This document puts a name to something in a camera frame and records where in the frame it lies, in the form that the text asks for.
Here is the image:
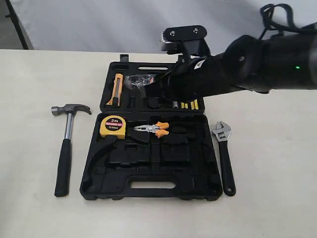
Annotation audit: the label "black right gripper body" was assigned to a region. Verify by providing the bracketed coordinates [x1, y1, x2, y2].
[165, 57, 238, 102]

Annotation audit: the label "electrical tape roll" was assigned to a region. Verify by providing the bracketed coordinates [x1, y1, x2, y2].
[124, 74, 155, 89]

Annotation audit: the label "yellow screwdriver right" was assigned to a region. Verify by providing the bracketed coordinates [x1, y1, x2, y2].
[190, 99, 199, 110]

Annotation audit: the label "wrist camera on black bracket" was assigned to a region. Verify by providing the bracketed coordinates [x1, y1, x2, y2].
[160, 25, 211, 57]

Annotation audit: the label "steel claw hammer black grip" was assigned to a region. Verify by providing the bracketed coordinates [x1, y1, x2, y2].
[51, 104, 92, 197]

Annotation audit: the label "black backdrop stand pole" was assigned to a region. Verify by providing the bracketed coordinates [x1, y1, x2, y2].
[4, 0, 30, 50]

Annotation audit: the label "orange handled pliers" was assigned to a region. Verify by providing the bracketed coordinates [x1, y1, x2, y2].
[133, 121, 169, 138]

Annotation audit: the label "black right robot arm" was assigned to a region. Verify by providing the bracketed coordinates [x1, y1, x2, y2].
[142, 25, 317, 102]

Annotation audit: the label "yellow screwdriver left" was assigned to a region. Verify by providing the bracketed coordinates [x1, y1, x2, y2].
[181, 102, 188, 109]

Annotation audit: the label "black adjustable wrench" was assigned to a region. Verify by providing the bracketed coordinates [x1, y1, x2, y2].
[212, 121, 236, 196]

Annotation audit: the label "yellow screwdriver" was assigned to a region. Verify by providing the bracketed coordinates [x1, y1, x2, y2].
[181, 102, 188, 109]
[190, 99, 199, 110]

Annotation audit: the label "orange utility knife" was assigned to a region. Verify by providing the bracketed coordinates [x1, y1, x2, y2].
[107, 73, 123, 107]

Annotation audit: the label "clear voltage tester screwdriver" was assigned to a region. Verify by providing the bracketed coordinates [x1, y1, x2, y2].
[172, 101, 179, 108]

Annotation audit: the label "yellow tape measure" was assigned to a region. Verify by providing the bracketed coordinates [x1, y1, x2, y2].
[100, 116, 126, 139]

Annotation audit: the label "black plastic tool case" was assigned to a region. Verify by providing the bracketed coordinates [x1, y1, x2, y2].
[80, 54, 222, 201]

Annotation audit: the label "white backdrop cloth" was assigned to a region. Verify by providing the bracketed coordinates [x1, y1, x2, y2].
[9, 0, 317, 56]

